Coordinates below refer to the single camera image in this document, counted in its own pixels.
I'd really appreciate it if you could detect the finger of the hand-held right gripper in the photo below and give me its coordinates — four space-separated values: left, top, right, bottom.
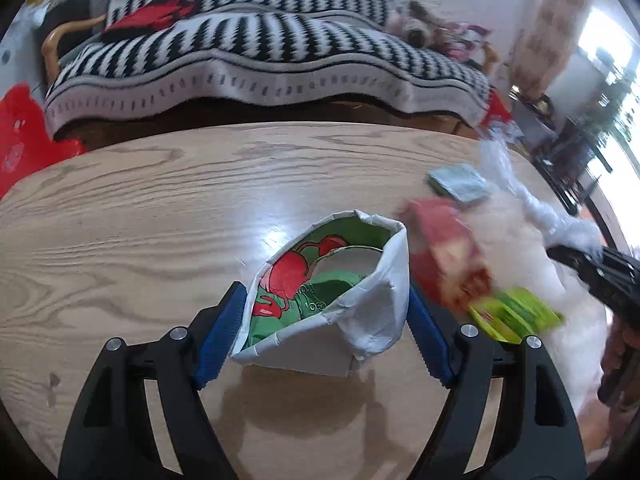
546 244 640 313

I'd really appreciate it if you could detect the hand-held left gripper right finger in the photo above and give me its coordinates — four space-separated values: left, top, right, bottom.
406 285 587 480

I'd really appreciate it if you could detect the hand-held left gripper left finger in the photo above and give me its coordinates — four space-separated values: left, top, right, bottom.
57 281 247 480

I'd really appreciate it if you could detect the white paper carton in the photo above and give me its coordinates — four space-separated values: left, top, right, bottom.
229 210 410 378

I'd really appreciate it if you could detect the white plastic bag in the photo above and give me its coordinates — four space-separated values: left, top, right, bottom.
470 130 618 461

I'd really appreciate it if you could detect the red cardboard box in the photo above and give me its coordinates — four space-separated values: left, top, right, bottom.
400 197 496 311

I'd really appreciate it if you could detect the person's right hand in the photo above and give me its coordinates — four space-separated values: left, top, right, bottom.
597 310 640 451

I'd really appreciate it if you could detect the yellow green snack packet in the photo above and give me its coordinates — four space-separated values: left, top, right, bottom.
467 287 566 343

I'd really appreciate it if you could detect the dark low table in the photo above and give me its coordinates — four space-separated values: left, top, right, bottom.
515 92 613 213

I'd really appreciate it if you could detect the patterned beige curtain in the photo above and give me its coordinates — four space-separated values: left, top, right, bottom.
515 0 588 96

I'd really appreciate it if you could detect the pink cushion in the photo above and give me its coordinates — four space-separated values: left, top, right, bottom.
440 22 488 61

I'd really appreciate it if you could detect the red pig-shaped stool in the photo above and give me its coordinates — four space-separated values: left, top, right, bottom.
0 84 83 198

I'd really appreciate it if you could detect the beige plush toy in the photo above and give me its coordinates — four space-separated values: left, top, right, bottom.
387 0 453 48

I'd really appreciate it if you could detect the black side cabinet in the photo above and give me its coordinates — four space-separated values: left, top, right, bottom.
42 0 93 41

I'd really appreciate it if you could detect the white cabinet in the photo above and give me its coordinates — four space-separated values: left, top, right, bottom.
0 0 56 96

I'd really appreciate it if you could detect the wooden frame sofa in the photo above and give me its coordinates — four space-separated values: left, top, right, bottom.
42 0 501 136

